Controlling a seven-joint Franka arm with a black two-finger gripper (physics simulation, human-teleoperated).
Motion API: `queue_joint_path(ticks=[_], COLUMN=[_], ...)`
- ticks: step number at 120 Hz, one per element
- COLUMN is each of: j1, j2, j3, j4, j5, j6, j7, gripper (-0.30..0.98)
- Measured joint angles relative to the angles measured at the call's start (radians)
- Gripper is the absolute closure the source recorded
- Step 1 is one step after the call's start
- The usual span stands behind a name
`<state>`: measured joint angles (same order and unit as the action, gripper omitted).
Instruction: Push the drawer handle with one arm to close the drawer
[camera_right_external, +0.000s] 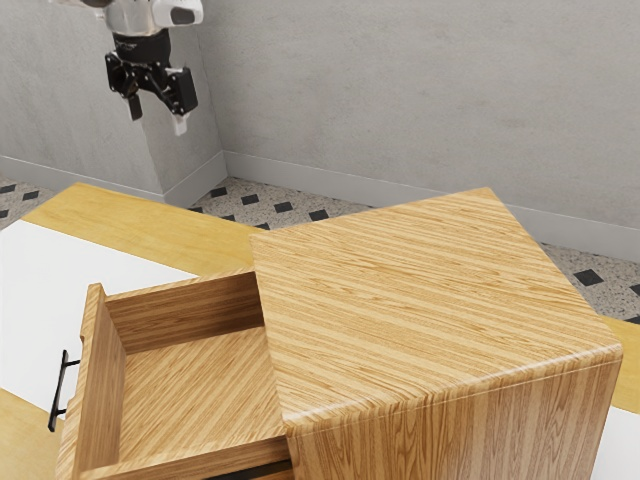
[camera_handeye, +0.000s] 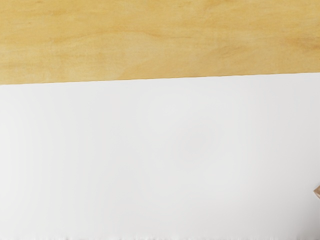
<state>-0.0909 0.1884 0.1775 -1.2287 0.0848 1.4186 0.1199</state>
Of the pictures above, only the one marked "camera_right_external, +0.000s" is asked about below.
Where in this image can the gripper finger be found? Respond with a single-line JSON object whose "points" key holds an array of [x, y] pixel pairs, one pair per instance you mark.
{"points": [[182, 92], [135, 107]]}

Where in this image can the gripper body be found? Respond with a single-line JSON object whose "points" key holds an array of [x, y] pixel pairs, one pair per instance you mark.
{"points": [[142, 49]]}

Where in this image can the open wooden drawer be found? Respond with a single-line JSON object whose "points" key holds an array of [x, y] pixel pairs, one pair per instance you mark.
{"points": [[185, 380]]}

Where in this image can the wooden cabinet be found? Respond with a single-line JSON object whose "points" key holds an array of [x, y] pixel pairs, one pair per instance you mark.
{"points": [[425, 320]]}

